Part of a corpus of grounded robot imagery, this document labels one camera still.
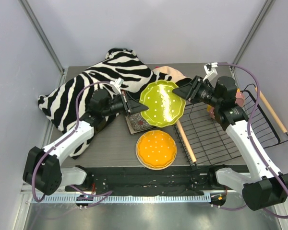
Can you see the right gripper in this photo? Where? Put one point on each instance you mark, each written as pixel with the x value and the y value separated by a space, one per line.
pixel 195 88

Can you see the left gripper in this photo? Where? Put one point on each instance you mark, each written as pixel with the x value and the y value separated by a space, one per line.
pixel 126 103

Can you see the black square plate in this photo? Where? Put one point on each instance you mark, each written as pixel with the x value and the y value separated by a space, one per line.
pixel 136 124

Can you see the green dotted plate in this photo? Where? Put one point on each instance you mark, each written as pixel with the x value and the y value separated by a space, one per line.
pixel 164 107

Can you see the yellow cream round plate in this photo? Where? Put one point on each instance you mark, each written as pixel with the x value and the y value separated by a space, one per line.
pixel 144 165

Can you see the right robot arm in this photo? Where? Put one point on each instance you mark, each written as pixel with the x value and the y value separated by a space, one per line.
pixel 267 185

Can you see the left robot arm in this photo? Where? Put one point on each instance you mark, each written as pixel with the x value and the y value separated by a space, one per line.
pixel 43 169

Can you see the beige bucket hat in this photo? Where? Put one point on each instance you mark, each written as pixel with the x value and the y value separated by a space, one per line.
pixel 168 73

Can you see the yellow dotted plate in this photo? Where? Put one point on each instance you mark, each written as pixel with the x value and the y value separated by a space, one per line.
pixel 209 108

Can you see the zebra print blanket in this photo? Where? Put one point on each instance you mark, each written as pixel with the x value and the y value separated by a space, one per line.
pixel 71 99

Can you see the purple dotted plate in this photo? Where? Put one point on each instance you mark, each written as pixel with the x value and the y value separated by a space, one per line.
pixel 240 100

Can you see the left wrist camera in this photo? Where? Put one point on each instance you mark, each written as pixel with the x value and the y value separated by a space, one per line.
pixel 116 84

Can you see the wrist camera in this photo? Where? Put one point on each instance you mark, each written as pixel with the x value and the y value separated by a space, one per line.
pixel 116 84
pixel 211 72

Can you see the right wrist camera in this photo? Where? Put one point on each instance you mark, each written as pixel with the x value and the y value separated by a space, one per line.
pixel 211 72

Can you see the left wooden rack handle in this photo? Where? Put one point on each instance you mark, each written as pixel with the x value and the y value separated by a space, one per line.
pixel 186 142

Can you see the wooden rack handle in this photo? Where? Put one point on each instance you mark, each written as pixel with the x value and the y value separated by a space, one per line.
pixel 271 111
pixel 186 142

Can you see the black wire dish rack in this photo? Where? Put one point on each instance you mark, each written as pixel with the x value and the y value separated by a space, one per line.
pixel 210 143

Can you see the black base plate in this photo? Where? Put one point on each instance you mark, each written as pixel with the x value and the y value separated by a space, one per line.
pixel 141 181

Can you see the right wooden rack handle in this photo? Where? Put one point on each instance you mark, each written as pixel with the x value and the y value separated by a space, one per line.
pixel 271 111

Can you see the white slotted cable duct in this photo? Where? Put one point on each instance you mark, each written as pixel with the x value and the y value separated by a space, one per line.
pixel 79 199

